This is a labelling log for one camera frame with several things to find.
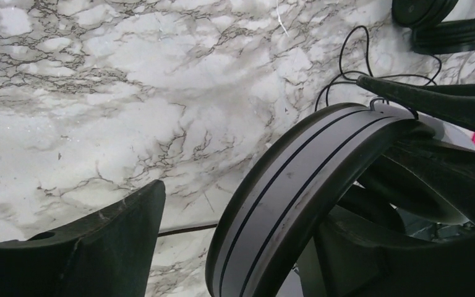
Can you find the white black gaming headset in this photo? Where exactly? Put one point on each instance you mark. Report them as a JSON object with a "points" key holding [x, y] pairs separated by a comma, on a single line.
{"points": [[386, 167]]}

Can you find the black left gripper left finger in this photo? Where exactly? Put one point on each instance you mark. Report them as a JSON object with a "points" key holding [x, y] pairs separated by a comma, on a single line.
{"points": [[106, 253]]}

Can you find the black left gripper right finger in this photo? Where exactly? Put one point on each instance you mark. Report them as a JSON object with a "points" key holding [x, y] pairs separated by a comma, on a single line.
{"points": [[351, 256]]}

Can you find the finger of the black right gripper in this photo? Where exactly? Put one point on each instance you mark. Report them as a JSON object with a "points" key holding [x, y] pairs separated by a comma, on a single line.
{"points": [[451, 103]]}

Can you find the small black on-ear headphones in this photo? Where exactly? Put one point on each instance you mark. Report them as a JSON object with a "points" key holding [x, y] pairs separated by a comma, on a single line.
{"points": [[430, 33]]}

